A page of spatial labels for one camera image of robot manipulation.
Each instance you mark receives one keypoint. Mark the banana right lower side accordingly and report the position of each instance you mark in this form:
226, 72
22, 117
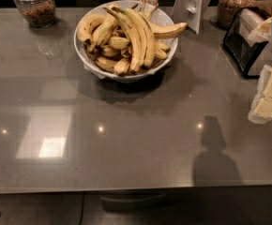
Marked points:
161, 50

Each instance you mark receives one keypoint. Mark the glass jar with granola right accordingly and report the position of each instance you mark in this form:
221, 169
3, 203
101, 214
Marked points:
228, 8

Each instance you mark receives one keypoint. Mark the banana at rim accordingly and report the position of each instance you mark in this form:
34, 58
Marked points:
105, 63
86, 27

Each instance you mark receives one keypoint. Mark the long banana top centre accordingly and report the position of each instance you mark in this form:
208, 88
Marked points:
147, 37

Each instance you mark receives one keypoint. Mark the long banana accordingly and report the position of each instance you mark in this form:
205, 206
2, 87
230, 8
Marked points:
147, 37
132, 34

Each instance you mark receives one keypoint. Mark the banana at left rim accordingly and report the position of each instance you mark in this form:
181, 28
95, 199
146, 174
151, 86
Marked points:
86, 27

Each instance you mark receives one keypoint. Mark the short banana bottom front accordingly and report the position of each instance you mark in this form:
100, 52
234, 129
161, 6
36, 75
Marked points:
121, 67

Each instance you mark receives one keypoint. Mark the banana at bottom rim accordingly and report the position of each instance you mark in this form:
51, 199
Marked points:
105, 63

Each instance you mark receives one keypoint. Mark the glass jar with nuts left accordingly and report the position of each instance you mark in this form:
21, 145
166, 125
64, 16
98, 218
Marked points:
38, 13

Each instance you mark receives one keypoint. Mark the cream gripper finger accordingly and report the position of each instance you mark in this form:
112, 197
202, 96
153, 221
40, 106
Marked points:
260, 110

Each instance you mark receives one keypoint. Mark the white ceramic bowl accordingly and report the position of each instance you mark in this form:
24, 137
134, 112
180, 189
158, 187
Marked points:
159, 17

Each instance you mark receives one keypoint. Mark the banana pointing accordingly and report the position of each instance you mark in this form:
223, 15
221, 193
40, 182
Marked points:
164, 32

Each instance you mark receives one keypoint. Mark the small banana middle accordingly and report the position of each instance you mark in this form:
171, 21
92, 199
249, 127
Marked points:
118, 43

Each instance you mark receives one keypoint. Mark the white paper sign stand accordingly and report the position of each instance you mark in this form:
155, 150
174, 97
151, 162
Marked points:
190, 12

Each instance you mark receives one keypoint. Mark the banana left of centre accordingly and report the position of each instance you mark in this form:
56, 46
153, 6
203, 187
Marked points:
103, 32

